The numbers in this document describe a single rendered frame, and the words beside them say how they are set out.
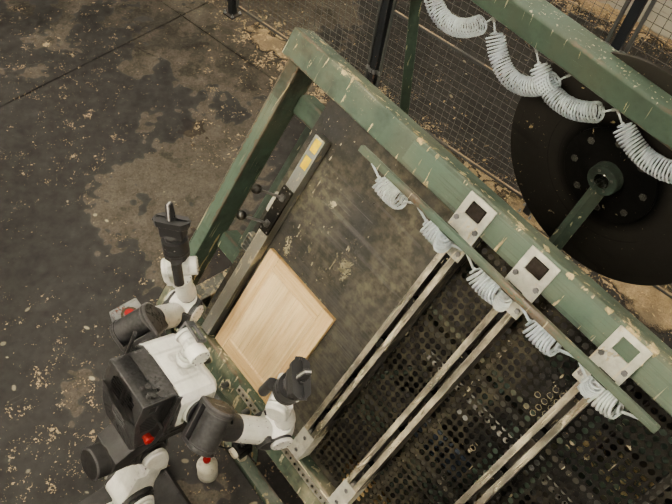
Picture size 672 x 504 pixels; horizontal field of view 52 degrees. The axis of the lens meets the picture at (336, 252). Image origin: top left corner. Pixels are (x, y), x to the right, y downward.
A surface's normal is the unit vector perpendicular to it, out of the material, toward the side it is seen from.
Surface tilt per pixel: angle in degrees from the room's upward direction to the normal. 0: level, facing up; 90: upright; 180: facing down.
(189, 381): 23
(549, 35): 90
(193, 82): 0
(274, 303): 59
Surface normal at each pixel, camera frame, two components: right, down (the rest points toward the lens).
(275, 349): -0.60, 0.09
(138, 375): 0.41, -0.72
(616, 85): -0.77, 0.45
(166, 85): 0.12, -0.59
